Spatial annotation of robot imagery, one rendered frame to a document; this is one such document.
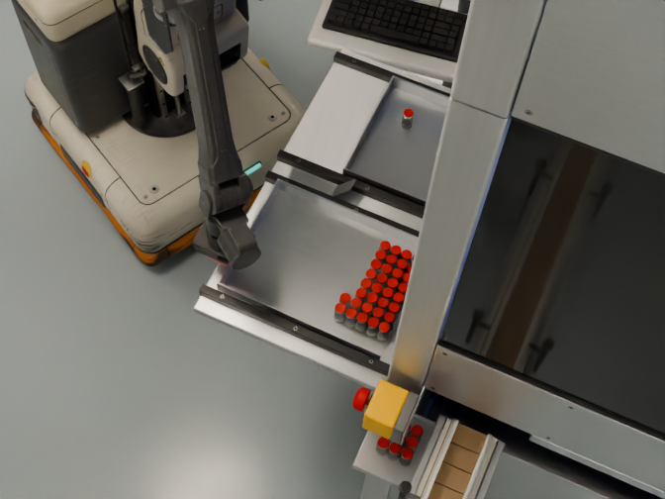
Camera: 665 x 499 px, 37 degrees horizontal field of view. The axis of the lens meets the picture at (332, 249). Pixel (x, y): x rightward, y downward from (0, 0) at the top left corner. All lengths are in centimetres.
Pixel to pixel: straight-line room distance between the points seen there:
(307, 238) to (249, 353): 90
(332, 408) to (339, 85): 98
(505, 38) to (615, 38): 10
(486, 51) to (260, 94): 199
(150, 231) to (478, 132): 178
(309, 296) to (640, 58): 113
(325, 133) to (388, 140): 13
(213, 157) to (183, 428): 125
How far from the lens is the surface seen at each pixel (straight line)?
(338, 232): 198
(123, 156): 283
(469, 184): 113
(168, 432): 276
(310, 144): 209
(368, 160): 207
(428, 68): 232
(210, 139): 164
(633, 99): 95
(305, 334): 186
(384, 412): 168
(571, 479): 186
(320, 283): 193
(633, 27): 88
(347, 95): 216
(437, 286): 137
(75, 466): 278
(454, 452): 178
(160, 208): 273
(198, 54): 159
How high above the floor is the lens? 262
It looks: 62 degrees down
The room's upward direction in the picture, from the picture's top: 4 degrees clockwise
